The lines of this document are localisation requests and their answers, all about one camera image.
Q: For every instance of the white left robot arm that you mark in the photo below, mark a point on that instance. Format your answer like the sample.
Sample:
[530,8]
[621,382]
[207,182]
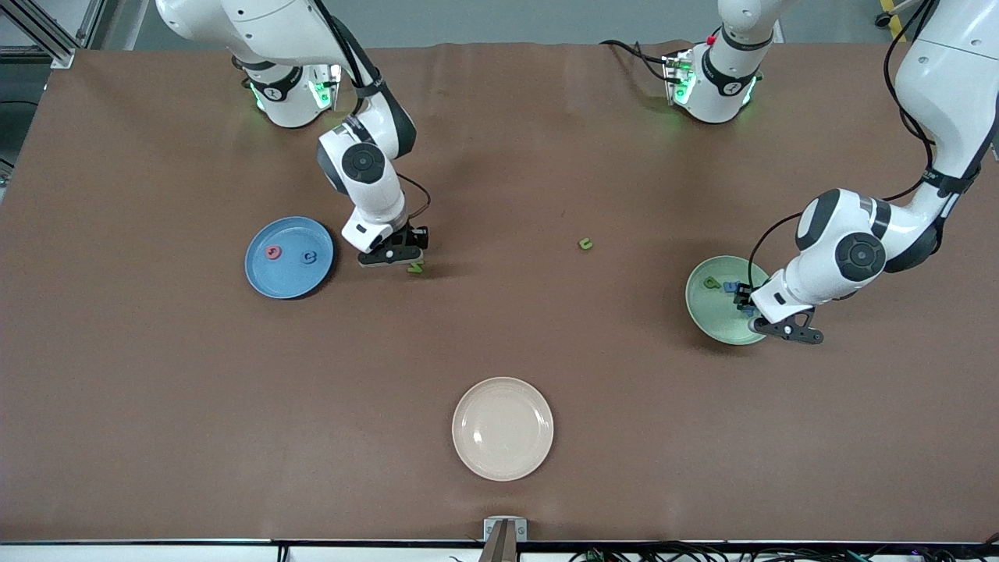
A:
[944,86]

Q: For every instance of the green plate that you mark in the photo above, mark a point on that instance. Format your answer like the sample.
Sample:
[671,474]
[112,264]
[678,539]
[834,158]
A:
[714,312]

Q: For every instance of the blue plate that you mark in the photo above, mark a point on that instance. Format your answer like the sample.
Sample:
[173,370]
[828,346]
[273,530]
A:
[281,273]

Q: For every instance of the red foam letter Q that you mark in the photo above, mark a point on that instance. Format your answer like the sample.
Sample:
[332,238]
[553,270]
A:
[268,254]

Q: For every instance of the white table edge rail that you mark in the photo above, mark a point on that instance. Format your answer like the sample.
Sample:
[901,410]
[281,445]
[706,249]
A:
[156,554]

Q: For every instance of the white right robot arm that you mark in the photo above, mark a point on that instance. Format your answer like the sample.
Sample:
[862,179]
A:
[234,23]

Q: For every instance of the black caster wheel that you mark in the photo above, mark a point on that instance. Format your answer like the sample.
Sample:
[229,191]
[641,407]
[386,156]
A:
[883,19]

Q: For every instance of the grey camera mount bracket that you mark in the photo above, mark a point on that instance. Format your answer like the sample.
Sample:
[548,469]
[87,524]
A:
[505,531]

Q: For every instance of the brown table mat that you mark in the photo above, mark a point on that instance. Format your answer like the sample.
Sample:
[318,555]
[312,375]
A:
[499,328]

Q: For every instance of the beige plate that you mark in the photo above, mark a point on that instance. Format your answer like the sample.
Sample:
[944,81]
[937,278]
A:
[503,429]

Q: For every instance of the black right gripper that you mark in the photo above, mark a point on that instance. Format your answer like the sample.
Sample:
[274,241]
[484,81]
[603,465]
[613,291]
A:
[417,235]

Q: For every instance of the aluminium frame profile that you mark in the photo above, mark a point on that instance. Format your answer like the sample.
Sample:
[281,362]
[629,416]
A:
[47,39]

